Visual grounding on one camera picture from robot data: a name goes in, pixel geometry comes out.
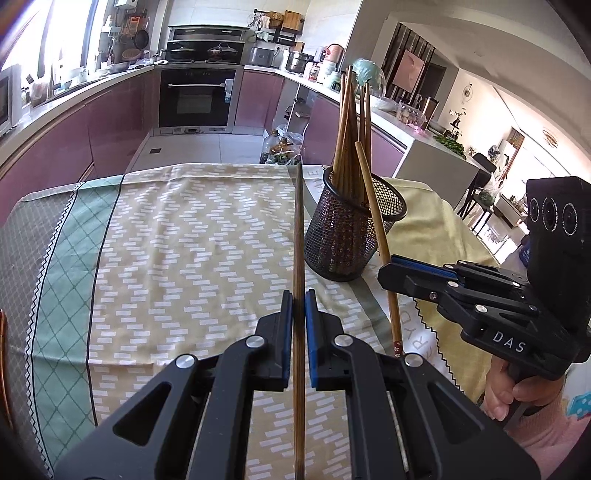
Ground person's right forearm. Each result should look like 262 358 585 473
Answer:
505 392 591 480

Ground green leafy vegetables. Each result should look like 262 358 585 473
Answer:
434 134 467 160

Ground beige green patterned tablecloth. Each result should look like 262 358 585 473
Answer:
0 161 462 480

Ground pink framed wall picture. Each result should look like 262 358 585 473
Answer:
398 49 428 93

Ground pink kitchen base cabinets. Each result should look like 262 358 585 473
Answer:
235 69 407 164
0 69 160 217

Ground teal plastic bag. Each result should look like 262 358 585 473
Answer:
355 58 386 97

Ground dark kitchen storage rack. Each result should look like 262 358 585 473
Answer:
249 9 305 44

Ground plastic bags with oil bottle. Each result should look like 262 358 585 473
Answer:
261 129 303 164

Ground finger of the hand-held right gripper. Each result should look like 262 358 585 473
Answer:
378 264 542 333
390 258 531 302

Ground silver countertop box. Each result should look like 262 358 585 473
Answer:
249 46 282 68

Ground integrated stove with hood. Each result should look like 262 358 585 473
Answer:
167 25 245 65

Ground black built-in oven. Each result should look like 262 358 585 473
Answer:
159 65 243 134

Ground black dining chair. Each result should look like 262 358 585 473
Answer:
457 154 497 222

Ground kitchen window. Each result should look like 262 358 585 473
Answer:
0 0 116 70

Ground black mesh utensil holder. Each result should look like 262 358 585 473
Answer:
305 165 408 282

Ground black wok with lid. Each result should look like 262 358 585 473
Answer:
167 42 199 60
207 42 238 61

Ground person's right hand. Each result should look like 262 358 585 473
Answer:
482 355 566 423

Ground stainless steel pot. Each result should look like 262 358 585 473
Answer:
285 51 315 75

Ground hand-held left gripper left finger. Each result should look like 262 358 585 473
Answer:
58 290 295 480

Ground plain yellow cloth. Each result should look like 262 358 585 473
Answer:
369 178 502 407

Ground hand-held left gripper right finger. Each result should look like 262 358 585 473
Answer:
304 288 541 480

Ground white microwave oven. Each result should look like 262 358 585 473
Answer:
0 65 21 137

